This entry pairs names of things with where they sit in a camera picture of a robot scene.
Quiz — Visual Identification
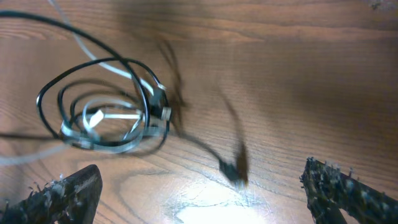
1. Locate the black USB cable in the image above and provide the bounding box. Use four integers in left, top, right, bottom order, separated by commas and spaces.
0, 10, 249, 187
57, 57, 174, 156

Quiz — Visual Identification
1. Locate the white USB cable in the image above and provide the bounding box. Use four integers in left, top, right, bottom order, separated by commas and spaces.
0, 0, 165, 166

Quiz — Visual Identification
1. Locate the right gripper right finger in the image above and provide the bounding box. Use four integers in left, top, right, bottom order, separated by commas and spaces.
300, 157, 397, 224

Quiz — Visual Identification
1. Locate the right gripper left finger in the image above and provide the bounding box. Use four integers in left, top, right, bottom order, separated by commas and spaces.
1, 164, 103, 224

